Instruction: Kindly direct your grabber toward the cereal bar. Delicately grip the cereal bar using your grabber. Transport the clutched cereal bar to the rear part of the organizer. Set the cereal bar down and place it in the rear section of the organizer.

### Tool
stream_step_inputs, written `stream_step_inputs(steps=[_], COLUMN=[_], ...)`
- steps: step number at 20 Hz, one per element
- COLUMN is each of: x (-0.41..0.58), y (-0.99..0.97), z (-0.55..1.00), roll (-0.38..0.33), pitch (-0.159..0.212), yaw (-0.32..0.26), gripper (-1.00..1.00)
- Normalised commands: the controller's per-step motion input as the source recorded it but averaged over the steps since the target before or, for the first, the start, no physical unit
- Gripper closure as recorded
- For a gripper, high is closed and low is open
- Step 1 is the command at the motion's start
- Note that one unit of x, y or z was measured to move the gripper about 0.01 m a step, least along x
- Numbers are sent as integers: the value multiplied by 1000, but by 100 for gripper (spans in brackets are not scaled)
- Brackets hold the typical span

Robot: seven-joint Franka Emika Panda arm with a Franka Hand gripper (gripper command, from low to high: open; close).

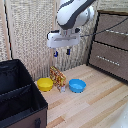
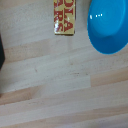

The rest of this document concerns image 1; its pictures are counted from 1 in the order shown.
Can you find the blue plastic bowl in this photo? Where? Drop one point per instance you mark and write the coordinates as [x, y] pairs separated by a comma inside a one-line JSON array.
[[77, 85]]

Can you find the black fabric storage box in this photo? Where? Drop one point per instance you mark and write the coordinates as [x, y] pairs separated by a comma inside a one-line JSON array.
[[20, 96]]

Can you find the yellow plastic bowl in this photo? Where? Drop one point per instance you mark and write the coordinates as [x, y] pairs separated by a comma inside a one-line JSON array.
[[45, 84]]

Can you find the yellow cereal bar box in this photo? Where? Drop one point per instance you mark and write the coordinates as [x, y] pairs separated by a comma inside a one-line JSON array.
[[58, 78]]

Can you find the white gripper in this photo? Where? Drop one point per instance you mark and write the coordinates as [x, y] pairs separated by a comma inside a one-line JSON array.
[[63, 39]]

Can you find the woven folding screen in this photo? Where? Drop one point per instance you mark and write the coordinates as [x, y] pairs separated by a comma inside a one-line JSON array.
[[33, 36]]

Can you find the brown drawer cabinet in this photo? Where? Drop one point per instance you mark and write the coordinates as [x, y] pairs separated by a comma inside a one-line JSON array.
[[110, 46]]

